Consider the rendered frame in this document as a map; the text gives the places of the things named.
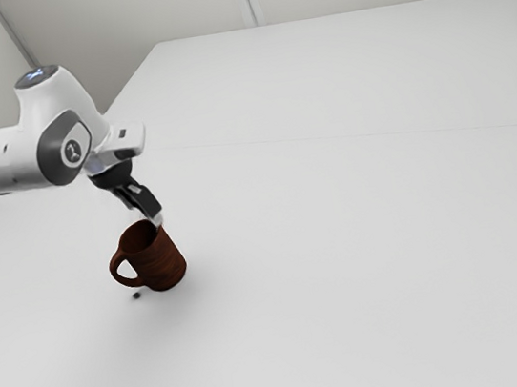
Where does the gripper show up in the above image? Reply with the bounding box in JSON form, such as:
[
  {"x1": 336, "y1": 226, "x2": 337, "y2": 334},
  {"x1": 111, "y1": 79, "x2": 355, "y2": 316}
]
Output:
[{"x1": 86, "y1": 154, "x2": 167, "y2": 238}]

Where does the brown wooden mug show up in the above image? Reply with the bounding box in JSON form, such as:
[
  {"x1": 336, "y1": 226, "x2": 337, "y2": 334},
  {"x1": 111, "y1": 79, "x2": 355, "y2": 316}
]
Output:
[{"x1": 102, "y1": 214, "x2": 191, "y2": 299}]

